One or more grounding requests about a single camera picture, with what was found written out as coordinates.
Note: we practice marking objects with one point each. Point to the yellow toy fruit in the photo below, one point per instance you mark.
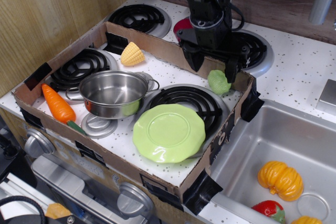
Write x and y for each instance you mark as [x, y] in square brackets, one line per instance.
[307, 220]

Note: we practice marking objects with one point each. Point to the orange toy pumpkin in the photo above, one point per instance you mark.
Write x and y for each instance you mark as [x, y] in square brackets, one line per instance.
[282, 180]

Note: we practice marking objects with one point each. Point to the silver stove knob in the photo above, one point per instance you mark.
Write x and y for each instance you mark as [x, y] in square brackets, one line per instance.
[37, 144]
[133, 202]

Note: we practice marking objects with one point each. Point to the silver left stove knob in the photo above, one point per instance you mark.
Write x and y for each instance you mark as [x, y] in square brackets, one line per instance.
[37, 144]

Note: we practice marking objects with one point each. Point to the stainless steel pot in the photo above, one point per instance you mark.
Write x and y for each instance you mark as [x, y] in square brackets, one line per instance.
[114, 94]

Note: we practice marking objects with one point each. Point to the silver right stove knob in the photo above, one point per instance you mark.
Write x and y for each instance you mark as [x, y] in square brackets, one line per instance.
[133, 202]

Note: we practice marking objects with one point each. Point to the silver faucet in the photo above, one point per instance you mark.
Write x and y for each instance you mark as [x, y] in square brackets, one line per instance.
[319, 11]

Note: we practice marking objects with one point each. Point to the black front left burner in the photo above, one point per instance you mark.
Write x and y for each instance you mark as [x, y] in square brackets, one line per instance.
[69, 75]

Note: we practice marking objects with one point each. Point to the yellow toy corn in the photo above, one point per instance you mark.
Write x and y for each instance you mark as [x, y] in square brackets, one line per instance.
[132, 55]

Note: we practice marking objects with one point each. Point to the silver sink basin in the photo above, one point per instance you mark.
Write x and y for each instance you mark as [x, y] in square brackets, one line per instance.
[277, 133]

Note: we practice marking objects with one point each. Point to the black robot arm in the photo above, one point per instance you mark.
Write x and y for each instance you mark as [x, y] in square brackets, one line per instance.
[210, 12]

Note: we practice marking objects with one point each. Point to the silver faucet base block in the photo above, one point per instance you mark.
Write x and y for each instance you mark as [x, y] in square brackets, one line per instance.
[326, 102]

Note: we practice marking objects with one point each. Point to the dark red toy pepper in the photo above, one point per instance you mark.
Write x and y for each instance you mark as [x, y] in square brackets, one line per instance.
[180, 25]

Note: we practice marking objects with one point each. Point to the silver oven door handle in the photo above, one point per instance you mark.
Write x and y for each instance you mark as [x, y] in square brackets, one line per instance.
[95, 199]

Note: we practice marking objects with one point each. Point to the orange toy bottom left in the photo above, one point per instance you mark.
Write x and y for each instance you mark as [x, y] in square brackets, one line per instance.
[56, 211]

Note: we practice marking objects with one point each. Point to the orange toy carrot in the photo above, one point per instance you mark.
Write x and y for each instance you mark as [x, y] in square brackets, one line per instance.
[60, 109]

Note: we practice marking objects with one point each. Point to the black back right burner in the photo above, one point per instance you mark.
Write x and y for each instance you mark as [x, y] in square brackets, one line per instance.
[257, 49]

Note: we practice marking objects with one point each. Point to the black front right burner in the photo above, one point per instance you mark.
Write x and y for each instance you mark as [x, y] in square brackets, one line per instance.
[203, 103]

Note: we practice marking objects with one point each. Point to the black back left burner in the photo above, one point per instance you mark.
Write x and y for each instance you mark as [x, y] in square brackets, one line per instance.
[140, 17]

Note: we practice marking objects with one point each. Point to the light green plate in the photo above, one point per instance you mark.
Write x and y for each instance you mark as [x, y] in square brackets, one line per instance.
[169, 133]

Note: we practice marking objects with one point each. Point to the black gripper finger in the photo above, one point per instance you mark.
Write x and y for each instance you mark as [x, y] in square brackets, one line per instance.
[232, 68]
[194, 57]

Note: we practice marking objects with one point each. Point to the black burner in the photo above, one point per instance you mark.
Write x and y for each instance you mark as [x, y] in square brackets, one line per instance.
[69, 75]
[140, 17]
[257, 49]
[203, 103]

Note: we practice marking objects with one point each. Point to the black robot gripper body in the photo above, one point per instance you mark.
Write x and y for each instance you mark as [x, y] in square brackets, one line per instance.
[217, 42]

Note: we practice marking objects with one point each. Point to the light green toy broccoli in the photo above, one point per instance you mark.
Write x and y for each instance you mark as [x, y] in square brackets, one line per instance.
[218, 83]

